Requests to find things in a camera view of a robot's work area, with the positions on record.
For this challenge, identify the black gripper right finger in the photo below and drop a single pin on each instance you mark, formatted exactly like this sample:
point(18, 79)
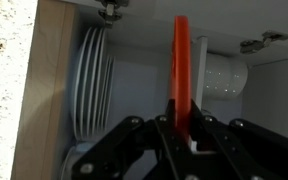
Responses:
point(253, 152)

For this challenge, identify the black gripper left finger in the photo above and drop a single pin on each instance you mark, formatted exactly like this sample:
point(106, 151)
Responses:
point(113, 156)

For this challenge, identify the wooden upper cabinet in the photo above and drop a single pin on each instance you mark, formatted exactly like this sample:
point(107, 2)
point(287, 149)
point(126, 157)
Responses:
point(251, 31)

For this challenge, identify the metal cabinet hinge left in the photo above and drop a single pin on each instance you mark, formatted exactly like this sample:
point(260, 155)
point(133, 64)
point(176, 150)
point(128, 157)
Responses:
point(110, 13)

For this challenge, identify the stack of white plates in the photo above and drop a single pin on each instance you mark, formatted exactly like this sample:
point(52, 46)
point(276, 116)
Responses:
point(91, 86)

